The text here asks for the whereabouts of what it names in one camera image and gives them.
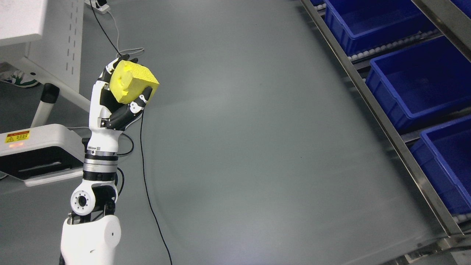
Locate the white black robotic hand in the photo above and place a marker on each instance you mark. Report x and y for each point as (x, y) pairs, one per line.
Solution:
(108, 119)

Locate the dented yellow foam block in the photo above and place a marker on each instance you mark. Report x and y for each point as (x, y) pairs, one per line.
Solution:
(129, 80)

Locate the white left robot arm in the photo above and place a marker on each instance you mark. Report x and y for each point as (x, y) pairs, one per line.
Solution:
(91, 232)

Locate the metal roller shelf rack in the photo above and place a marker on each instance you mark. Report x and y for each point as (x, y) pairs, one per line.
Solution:
(455, 238)

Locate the white workstation base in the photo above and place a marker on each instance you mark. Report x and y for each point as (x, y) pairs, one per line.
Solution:
(41, 155)

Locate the white perforated cabinet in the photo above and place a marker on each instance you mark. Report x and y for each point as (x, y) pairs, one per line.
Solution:
(44, 37)

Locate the blue plastic bin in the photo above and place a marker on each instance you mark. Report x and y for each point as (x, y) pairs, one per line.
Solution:
(417, 85)
(443, 152)
(361, 25)

